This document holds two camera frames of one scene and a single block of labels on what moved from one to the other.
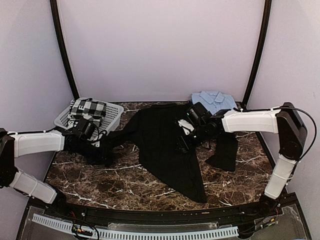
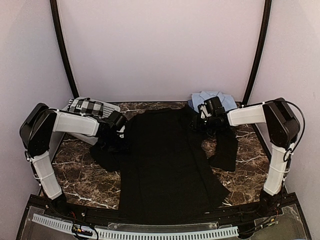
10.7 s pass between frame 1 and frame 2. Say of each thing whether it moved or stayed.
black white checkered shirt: stayed
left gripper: moved
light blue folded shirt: stayed
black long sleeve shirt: moved
